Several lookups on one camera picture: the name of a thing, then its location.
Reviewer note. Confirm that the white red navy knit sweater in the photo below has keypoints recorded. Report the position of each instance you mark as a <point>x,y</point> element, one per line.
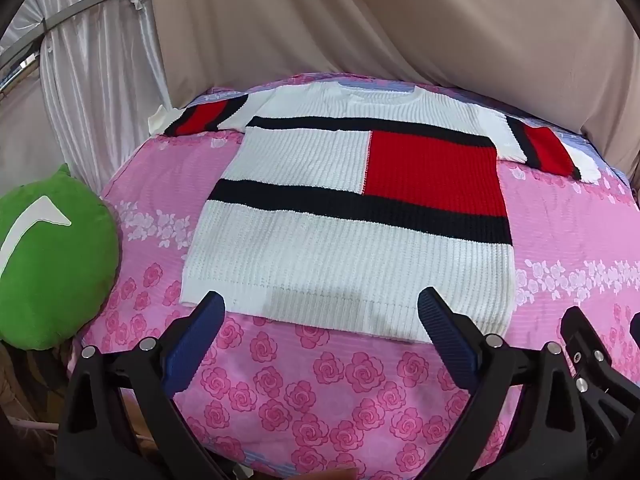
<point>300,260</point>

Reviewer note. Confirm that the metal curtain rail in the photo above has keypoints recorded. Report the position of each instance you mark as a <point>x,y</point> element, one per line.
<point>75,12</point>

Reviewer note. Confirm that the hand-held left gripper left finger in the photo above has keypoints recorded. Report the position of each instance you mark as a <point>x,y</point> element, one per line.
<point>200,330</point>

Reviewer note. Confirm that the green pillow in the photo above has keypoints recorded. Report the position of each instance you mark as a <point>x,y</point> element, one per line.
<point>55,270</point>

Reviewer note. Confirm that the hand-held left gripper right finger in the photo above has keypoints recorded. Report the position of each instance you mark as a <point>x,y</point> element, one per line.
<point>445,330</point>

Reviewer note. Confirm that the beige curtain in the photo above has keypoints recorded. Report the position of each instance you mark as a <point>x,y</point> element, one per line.
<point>400,20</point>

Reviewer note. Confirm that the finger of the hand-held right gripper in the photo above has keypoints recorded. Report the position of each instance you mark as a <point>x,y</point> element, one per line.
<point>592,360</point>

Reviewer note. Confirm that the pink floral bedsheet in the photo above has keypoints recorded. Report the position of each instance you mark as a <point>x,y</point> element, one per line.
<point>325,385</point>

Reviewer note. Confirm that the white satin curtain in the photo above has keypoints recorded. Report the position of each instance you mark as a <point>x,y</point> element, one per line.
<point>100,70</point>

